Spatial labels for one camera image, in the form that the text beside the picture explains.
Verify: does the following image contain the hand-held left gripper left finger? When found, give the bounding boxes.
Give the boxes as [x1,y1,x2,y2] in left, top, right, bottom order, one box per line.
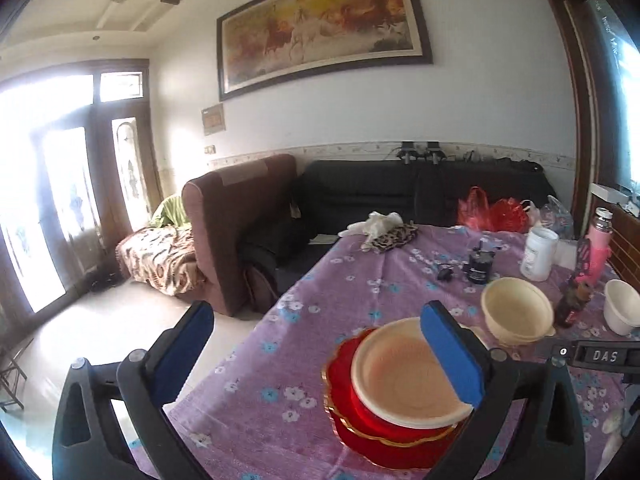
[51,300,216,480]

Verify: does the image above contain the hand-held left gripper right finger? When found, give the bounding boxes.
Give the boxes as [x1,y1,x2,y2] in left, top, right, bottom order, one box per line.
[420,300,587,480]

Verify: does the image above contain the cream ribbed bowl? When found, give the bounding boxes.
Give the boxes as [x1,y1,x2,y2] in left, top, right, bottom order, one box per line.
[350,317,475,431]

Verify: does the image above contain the small red plate with sticker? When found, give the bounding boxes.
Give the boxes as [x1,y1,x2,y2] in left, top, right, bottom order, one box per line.
[349,340,462,438]

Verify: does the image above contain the large red gold-print plate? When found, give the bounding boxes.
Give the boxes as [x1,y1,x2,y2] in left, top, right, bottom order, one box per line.
[322,327,463,470]

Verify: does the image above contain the person's right hand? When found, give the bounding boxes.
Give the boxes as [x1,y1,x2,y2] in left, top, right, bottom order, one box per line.
[601,406,632,452]

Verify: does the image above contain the dark glass bottle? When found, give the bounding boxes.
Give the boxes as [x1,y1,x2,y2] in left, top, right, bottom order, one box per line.
[555,280,595,331]

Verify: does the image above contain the white bowl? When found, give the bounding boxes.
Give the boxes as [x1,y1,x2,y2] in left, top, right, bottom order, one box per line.
[603,279,640,337]

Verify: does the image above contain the cream bowl with patterned rim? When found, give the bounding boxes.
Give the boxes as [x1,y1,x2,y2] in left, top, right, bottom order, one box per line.
[481,276,556,347]

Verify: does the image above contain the black round device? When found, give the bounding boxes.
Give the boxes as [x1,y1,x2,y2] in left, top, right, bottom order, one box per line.
[465,240,497,286]

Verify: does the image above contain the black and pink card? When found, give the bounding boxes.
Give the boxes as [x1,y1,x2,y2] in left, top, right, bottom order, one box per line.
[575,237,595,281]

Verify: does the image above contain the white paper packet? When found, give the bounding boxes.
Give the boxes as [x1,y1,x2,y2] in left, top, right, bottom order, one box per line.
[551,239,581,269]

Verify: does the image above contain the brown patterned blanket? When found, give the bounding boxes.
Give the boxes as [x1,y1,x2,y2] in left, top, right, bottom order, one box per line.
[116,224,207,297]

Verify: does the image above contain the white plastic jar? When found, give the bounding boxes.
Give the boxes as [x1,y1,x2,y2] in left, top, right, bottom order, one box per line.
[520,226,559,282]

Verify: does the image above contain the pink bottle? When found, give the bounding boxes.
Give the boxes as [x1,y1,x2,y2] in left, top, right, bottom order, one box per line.
[575,206,615,283]

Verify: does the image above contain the dark bag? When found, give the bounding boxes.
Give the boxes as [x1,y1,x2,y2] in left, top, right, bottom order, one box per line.
[242,242,282,314]

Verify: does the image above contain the leopard print cloth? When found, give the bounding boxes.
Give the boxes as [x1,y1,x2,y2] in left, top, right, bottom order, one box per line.
[370,225,421,255]

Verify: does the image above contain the clear plastic bag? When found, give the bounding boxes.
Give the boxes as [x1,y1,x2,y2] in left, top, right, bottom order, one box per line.
[539,195,576,241]

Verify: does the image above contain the purple floral tablecloth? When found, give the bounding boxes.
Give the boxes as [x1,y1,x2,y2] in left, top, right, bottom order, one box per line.
[127,222,640,480]

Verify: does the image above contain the green cloth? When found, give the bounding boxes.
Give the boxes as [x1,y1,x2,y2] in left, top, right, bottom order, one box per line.
[150,194,190,228]

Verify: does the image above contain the brown armchair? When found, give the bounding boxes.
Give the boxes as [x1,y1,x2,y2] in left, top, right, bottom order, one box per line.
[181,154,298,317]

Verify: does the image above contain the red plastic bag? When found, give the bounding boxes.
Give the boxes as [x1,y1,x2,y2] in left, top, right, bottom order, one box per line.
[457,187,492,232]
[487,197,532,234]

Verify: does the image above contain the metal folding stand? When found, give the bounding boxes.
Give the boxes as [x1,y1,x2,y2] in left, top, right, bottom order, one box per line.
[0,337,32,413]

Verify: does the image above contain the black sofa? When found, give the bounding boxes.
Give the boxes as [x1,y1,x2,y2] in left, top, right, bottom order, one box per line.
[240,159,558,291]

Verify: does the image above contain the wooden glass door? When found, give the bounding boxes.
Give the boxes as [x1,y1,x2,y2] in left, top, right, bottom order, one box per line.
[0,59,167,323]

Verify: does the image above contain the framed horse painting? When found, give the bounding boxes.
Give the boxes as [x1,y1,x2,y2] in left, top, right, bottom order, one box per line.
[216,0,434,102]

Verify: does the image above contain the black cable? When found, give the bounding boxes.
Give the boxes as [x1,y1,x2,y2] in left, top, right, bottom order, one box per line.
[434,260,469,282]

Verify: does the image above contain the small wall plaque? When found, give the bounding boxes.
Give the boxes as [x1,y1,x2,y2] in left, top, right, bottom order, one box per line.
[201,103,226,137]

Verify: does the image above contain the wooden window frame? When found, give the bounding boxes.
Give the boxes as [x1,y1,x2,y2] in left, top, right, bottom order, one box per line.
[530,0,640,196]

